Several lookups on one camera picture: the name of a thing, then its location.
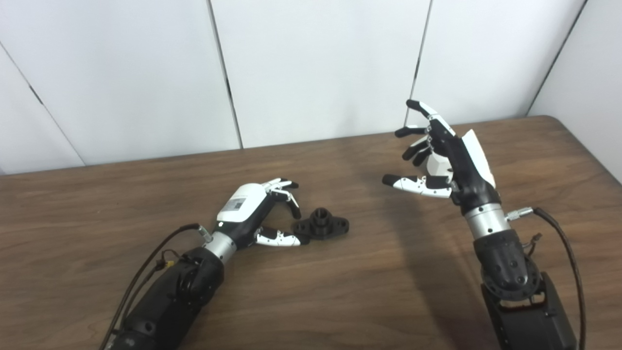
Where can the round white piece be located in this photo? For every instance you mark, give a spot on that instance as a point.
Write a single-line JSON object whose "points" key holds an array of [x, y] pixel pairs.
{"points": [[437, 167]]}

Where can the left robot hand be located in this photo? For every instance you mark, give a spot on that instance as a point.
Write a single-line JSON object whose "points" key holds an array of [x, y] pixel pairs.
{"points": [[243, 209]]}

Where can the black flanged holder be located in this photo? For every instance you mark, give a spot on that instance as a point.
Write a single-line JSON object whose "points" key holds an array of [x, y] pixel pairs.
{"points": [[323, 226]]}

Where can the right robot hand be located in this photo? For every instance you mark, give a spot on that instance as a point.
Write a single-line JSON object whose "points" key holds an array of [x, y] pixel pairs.
{"points": [[466, 165]]}

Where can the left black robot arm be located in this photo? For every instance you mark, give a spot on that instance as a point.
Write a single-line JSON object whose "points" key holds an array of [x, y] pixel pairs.
{"points": [[170, 301]]}

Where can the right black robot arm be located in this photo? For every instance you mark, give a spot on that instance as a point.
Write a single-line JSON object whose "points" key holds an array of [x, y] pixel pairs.
{"points": [[515, 291]]}

